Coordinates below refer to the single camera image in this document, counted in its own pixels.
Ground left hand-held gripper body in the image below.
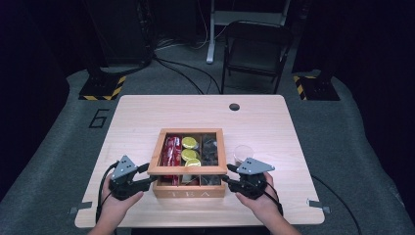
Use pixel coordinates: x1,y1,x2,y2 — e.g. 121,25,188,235
108,155,145,201

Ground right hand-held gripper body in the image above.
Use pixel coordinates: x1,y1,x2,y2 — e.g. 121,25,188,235
229,158,276,201

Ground clear plastic cup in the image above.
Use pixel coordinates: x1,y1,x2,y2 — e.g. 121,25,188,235
232,144,255,166

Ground wooden box with glass lid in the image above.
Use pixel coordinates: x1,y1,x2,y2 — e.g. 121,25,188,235
147,127,229,199

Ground person's right hand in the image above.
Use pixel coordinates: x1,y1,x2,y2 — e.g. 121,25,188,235
235,172,283,223

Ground person's left hand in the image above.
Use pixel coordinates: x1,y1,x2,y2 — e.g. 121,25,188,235
101,182,145,220

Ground pile of dark packets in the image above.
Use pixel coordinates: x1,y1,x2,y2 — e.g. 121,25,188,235
200,133,221,187

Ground stack of red packets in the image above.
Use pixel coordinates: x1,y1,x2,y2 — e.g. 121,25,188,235
160,135,183,181

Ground hazard striped stand base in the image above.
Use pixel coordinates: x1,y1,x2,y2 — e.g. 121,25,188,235
292,74,341,102
78,74,127,102

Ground black folding chair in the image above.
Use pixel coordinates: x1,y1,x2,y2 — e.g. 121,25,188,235
220,20,295,95

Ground black cabinet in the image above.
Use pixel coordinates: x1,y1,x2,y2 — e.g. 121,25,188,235
85,0,155,68

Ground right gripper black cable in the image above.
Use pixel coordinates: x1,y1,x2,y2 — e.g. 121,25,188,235
263,180,285,217

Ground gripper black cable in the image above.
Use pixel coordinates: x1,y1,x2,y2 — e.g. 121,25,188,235
263,180,285,217
94,160,120,226

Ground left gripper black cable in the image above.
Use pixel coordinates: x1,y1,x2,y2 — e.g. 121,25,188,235
94,160,120,226

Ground grey metal table bracket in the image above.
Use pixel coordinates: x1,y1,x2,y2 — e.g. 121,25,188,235
306,198,332,214
68,201,94,215

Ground black floor cable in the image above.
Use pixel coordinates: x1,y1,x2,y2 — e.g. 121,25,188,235
309,174,362,235

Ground long black floor cables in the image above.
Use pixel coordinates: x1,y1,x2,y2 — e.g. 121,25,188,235
152,56,223,96

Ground white floor cables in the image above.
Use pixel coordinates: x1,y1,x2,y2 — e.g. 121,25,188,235
155,6,229,52

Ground white desk frame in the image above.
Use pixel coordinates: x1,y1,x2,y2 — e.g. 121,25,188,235
206,0,292,65

